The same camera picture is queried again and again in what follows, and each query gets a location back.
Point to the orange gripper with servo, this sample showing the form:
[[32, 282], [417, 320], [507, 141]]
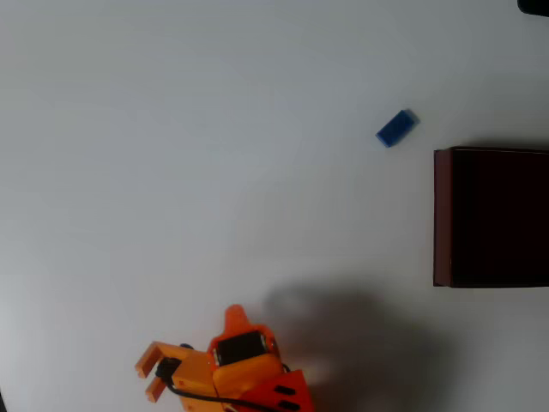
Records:
[[238, 348]]

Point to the small blue block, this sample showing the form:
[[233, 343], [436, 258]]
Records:
[[396, 129]]

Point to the dark red box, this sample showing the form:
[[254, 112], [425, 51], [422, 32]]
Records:
[[502, 214]]

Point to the black rounded object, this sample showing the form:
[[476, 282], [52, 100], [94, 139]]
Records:
[[534, 6]]

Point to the orange camera mount bracket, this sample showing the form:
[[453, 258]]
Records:
[[195, 373]]

